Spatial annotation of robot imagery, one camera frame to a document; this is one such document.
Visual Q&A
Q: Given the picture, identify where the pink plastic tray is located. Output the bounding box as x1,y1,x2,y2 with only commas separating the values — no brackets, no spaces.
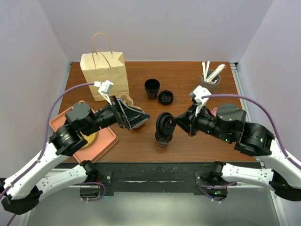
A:
49,107,118,163

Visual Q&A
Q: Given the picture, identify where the yellow woven round mat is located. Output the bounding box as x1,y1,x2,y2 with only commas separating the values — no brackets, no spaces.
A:
80,132,97,149

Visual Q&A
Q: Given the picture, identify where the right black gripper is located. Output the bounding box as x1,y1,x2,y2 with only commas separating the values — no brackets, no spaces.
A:
171,101,231,141

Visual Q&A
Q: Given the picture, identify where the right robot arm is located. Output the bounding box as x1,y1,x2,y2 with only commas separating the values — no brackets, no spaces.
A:
164,104,301,202

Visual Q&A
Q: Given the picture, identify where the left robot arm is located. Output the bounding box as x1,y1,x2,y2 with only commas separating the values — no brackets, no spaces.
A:
0,96,150,215

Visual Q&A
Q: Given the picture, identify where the aluminium frame rail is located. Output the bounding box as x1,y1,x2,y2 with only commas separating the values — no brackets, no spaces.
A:
36,167,87,190

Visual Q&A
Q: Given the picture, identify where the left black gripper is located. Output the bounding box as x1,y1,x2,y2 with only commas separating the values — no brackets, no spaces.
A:
84,95,151,136

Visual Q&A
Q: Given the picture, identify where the stack of black cups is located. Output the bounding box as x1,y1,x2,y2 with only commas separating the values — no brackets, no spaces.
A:
144,79,160,100

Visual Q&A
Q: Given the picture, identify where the black coffee lid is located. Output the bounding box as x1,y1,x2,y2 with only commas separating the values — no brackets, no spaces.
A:
156,112,176,137

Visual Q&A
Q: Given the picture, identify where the pink dotted plate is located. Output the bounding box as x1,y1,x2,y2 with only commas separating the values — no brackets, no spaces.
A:
211,107,218,116

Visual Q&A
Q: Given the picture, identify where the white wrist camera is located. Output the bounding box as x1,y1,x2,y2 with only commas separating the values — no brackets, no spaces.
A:
189,85,211,116
94,80,114,105

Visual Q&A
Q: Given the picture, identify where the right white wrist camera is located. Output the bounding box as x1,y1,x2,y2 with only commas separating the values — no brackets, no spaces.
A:
189,85,211,116

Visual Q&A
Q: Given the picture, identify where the grey straw holder cup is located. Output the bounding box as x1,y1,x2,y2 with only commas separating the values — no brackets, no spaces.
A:
199,74,221,93

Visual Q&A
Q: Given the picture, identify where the black coffee cup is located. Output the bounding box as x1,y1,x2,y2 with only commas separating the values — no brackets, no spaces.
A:
155,132,173,147

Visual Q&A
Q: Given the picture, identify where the cardboard cup carrier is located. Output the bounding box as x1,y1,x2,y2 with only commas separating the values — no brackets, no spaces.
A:
118,94,148,130

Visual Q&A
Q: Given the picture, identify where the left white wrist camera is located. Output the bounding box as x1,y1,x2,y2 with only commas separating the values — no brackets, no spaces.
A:
94,80,114,105

